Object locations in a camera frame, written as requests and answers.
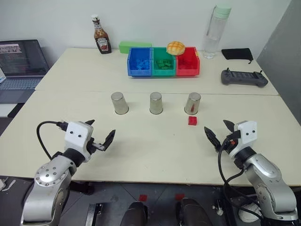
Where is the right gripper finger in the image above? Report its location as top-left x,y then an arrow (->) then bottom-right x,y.
222,120 -> 235,135
204,126 -> 222,151

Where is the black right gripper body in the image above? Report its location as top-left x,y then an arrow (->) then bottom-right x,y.
221,129 -> 241,152

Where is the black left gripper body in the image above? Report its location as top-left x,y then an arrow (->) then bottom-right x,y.
87,138 -> 106,155

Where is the steel cup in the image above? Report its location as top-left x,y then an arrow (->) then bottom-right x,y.
184,92 -> 201,115
149,91 -> 164,115
111,92 -> 130,115

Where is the grey handheld controller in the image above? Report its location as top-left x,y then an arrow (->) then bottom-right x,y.
220,68 -> 269,89

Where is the blue plastic bin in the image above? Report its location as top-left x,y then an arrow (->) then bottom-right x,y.
127,47 -> 154,78

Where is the red plastic bin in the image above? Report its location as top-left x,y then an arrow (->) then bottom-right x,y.
175,46 -> 201,77

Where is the black fabric pouch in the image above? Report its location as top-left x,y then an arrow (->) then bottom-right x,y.
221,48 -> 254,65

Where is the white round floor object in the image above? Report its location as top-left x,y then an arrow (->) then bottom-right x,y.
238,203 -> 263,222

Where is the blue toy bricks pile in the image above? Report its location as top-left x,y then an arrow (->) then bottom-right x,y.
131,59 -> 151,71

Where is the dark rounded shape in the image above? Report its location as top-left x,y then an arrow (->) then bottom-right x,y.
119,201 -> 149,226
176,198 -> 210,226

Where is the green plastic bin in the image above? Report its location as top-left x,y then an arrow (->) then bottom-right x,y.
151,47 -> 178,77

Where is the ketchup bottle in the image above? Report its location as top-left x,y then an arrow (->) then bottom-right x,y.
91,14 -> 113,55

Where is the green rectangular block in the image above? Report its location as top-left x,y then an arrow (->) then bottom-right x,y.
119,41 -> 152,55

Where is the green toy bricks pile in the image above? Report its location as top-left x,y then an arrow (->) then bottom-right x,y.
155,59 -> 172,69

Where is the clear bottle green lid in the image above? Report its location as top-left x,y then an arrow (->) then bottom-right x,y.
202,5 -> 232,60

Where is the grey open laptop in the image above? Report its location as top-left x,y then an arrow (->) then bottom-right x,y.
0,39 -> 50,105

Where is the yellow bread bun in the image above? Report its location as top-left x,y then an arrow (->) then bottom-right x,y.
166,41 -> 187,56

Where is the white floor debris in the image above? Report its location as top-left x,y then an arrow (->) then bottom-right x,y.
0,177 -> 16,193

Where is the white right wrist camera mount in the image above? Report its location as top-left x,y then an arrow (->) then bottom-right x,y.
229,121 -> 258,159

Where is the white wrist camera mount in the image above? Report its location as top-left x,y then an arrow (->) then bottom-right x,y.
64,121 -> 94,162
229,121 -> 258,159

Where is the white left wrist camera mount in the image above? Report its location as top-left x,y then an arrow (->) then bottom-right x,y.
64,121 -> 94,162

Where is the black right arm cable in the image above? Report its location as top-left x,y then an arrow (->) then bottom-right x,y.
218,138 -> 264,220

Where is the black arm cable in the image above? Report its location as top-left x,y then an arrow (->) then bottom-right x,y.
218,138 -> 264,220
36,121 -> 69,160

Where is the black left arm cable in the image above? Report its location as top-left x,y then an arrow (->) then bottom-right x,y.
36,121 -> 69,160

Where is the metal floor rail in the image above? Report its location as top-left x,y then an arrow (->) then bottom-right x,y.
85,202 -> 104,226

